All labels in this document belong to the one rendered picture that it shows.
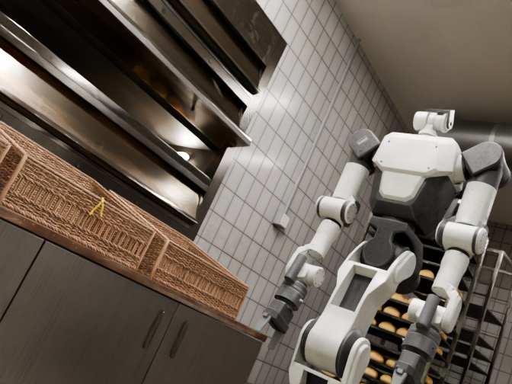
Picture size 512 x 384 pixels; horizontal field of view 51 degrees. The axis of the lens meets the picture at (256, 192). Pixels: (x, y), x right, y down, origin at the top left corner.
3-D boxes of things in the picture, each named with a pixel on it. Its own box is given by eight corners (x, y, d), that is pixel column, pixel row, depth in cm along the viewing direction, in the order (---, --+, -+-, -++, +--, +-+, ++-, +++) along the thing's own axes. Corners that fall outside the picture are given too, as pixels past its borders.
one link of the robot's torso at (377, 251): (382, 289, 190) (398, 244, 195) (416, 300, 182) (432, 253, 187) (353, 262, 170) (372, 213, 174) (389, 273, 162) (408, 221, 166)
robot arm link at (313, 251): (289, 282, 181) (307, 251, 187) (310, 289, 175) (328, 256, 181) (281, 271, 177) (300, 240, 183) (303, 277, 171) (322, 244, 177)
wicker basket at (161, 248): (75, 247, 216) (107, 187, 223) (164, 290, 257) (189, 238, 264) (148, 278, 185) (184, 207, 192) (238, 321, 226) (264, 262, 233)
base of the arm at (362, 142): (353, 168, 206) (372, 146, 206) (378, 183, 197) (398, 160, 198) (340, 147, 195) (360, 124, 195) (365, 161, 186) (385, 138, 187)
